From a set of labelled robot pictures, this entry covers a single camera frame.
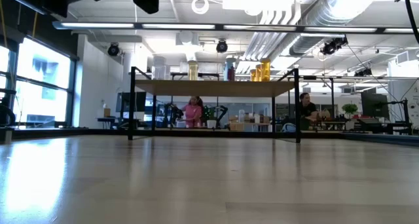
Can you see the clear plastic jar white lid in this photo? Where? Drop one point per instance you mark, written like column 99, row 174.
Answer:
column 158, row 70
column 166, row 73

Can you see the black background robot arm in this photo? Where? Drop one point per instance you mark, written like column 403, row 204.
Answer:
column 217, row 111
column 175, row 112

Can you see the black round ceiling spotlight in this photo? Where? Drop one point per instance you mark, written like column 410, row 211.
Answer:
column 113, row 49
column 222, row 46

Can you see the black overhead rig beam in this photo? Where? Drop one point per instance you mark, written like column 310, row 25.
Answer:
column 218, row 27

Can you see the black monitor on stand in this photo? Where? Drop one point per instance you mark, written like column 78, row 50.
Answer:
column 122, row 101

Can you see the white pump bottle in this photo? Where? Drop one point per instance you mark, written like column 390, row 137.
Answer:
column 103, row 105

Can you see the small brown cardboard box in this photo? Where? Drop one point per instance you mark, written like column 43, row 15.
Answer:
column 107, row 112

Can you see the person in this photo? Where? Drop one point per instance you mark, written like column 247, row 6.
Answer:
column 307, row 111
column 193, row 114

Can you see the black standing desk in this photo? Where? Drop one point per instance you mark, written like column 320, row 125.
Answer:
column 106, row 118

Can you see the large room window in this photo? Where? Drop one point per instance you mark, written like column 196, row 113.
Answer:
column 42, row 86

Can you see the small white pot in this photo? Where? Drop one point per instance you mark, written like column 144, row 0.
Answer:
column 211, row 123

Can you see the black ceiling track light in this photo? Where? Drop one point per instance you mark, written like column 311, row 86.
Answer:
column 363, row 72
column 334, row 45

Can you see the green background potted plant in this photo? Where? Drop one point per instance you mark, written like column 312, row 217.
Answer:
column 349, row 108

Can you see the black desk monitor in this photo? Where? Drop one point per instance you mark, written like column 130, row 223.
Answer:
column 374, row 104

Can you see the wooden shelf black metal frame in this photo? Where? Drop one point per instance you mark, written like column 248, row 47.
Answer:
column 212, row 88

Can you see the black metal rig frame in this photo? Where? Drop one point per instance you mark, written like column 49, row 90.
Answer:
column 65, row 132

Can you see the silver ventilation duct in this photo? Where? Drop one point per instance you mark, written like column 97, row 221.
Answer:
column 330, row 11

